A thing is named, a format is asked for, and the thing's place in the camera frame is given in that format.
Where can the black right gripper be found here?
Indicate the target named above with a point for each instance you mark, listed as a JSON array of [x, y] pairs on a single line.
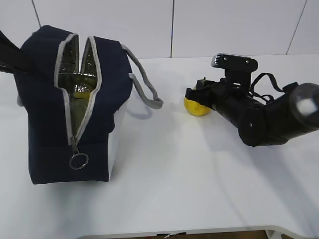
[[260, 120]]

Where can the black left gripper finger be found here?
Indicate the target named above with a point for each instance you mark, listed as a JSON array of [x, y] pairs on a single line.
[[12, 59]]

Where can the yellow pear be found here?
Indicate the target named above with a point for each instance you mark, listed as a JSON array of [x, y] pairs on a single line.
[[195, 108]]

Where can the navy lunch bag grey handles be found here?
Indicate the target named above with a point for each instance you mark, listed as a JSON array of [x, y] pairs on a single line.
[[107, 69]]

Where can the yellow banana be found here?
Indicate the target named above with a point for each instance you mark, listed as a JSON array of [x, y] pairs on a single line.
[[81, 95]]

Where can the glass container green lid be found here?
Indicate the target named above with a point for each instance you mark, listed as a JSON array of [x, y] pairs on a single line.
[[78, 108]]

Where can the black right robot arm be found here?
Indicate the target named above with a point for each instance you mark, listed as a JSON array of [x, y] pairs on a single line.
[[293, 114]]

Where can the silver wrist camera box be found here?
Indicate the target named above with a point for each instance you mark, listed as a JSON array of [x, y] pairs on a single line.
[[238, 69]]

